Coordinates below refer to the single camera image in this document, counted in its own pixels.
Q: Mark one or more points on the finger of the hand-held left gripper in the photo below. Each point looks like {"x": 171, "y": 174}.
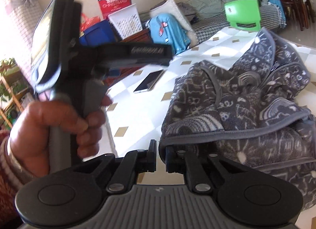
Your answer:
{"x": 138, "y": 53}

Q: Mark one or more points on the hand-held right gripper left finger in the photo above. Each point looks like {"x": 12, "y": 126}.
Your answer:
{"x": 151, "y": 156}

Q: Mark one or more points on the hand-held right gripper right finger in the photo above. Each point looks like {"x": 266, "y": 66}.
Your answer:
{"x": 170, "y": 160}

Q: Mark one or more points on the grey doodle print fleece jacket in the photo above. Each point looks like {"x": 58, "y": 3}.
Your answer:
{"x": 222, "y": 110}

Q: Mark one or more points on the person's left forearm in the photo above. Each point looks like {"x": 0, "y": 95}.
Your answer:
{"x": 6, "y": 182}

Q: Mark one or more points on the person's left hand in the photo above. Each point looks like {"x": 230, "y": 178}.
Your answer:
{"x": 32, "y": 132}

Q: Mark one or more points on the wooden cabinet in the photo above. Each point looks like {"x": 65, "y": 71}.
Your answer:
{"x": 137, "y": 36}

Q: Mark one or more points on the smartphone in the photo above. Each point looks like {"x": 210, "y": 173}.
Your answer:
{"x": 149, "y": 81}

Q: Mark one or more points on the white laundry basket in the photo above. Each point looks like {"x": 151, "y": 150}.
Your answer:
{"x": 126, "y": 21}

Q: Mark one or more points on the blue storage bin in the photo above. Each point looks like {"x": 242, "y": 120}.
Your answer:
{"x": 98, "y": 32}

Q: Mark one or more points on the red plastic bag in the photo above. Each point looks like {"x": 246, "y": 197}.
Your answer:
{"x": 90, "y": 21}

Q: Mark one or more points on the light blue cartoon garment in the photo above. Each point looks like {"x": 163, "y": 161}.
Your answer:
{"x": 170, "y": 31}

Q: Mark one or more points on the white pillow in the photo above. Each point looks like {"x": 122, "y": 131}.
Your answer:
{"x": 172, "y": 9}

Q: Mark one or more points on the white quilted cloth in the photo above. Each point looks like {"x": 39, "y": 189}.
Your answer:
{"x": 19, "y": 16}

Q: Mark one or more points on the grey hoodie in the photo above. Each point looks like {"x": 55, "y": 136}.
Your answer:
{"x": 186, "y": 8}

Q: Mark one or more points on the plant on wooden rack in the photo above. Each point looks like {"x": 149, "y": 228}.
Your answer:
{"x": 8, "y": 88}

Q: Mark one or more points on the houndstooth sofa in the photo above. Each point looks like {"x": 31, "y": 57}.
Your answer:
{"x": 209, "y": 29}

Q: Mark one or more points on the pale green blanket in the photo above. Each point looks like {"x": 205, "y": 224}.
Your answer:
{"x": 212, "y": 0}

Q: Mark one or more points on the green plastic chair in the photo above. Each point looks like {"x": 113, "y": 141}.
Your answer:
{"x": 243, "y": 11}

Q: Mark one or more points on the blue backpack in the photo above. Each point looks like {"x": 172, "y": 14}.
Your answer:
{"x": 276, "y": 7}

